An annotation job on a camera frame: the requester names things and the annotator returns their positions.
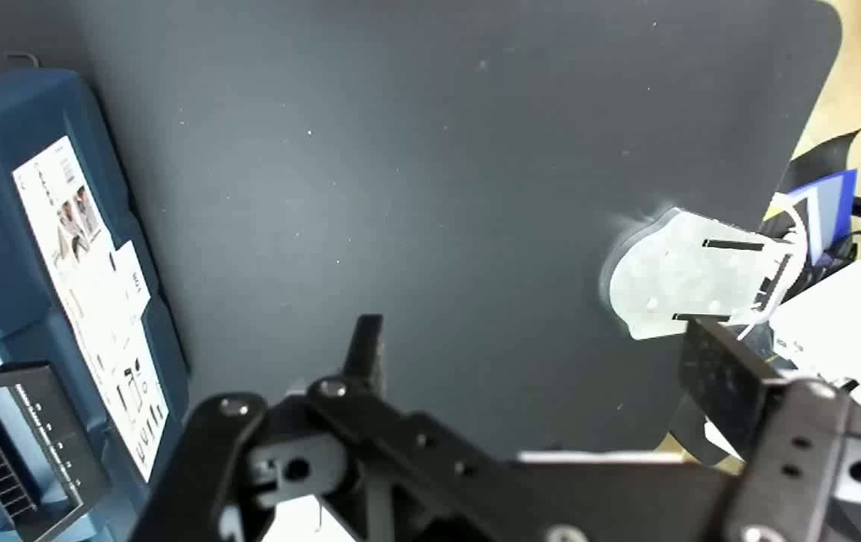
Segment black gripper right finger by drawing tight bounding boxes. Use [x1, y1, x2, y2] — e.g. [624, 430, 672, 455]
[679, 320, 784, 458]

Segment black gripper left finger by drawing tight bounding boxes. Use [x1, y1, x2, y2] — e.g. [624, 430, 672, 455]
[340, 314, 381, 390]

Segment blue plastic briefcase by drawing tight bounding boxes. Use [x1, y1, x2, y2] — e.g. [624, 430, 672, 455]
[0, 68, 190, 542]

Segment blue and white papers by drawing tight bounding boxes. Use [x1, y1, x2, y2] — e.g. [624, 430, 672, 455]
[768, 168, 861, 404]

